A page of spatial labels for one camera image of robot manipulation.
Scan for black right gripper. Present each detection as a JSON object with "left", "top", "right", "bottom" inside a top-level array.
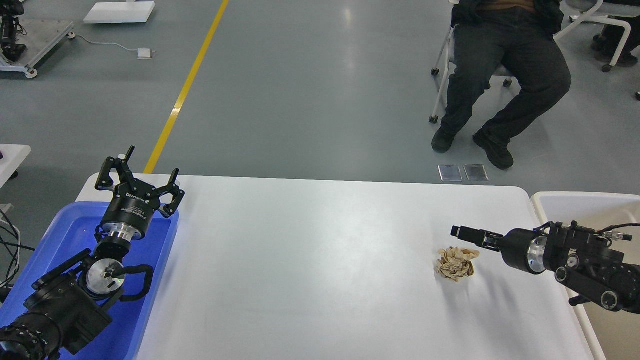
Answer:
[{"left": 450, "top": 226, "right": 547, "bottom": 275}]

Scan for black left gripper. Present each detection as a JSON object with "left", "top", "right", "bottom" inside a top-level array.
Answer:
[{"left": 94, "top": 146, "right": 185, "bottom": 242}]

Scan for brown paper ball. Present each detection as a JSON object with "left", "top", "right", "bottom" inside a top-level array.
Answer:
[{"left": 435, "top": 246, "right": 480, "bottom": 283}]

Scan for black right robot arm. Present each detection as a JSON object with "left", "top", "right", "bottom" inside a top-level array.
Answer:
[{"left": 451, "top": 221, "right": 640, "bottom": 314}]

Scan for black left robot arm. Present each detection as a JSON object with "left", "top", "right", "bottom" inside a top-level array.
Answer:
[{"left": 1, "top": 146, "right": 185, "bottom": 360}]

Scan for right metal floor plate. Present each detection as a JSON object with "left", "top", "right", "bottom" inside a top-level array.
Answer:
[{"left": 463, "top": 164, "right": 489, "bottom": 182}]

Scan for metal floor plate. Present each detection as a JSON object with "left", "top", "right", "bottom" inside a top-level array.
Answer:
[
  {"left": 463, "top": 164, "right": 489, "bottom": 182},
  {"left": 438, "top": 164, "right": 463, "bottom": 182}
]

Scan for left metal floor plate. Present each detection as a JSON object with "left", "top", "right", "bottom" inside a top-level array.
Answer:
[{"left": 438, "top": 164, "right": 463, "bottom": 182}]

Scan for blue plastic bin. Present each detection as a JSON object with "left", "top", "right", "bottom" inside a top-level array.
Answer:
[{"left": 0, "top": 201, "right": 180, "bottom": 360}]

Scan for white side table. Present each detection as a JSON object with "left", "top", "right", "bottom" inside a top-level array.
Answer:
[{"left": 0, "top": 143, "right": 32, "bottom": 188}]

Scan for white flat board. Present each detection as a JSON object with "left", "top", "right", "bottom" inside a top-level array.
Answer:
[{"left": 83, "top": 0, "right": 156, "bottom": 24}]

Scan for metal cart platform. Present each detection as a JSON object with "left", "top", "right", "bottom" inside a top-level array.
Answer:
[{"left": 0, "top": 18, "right": 75, "bottom": 79}]

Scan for white office chair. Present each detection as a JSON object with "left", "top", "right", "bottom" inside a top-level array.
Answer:
[
  {"left": 554, "top": 0, "right": 640, "bottom": 73},
  {"left": 429, "top": 26, "right": 516, "bottom": 124}
]

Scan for seated person in dark clothes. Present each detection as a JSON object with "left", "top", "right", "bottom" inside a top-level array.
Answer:
[{"left": 431, "top": 0, "right": 572, "bottom": 170}]

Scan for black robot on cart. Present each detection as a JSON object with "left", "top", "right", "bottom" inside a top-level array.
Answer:
[{"left": 0, "top": 0, "right": 27, "bottom": 62}]

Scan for white power adapter with cable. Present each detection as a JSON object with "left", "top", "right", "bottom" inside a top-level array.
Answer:
[{"left": 75, "top": 33, "right": 154, "bottom": 60}]

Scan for black cables at left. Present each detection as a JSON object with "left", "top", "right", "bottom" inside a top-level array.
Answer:
[{"left": 0, "top": 207, "right": 36, "bottom": 291}]

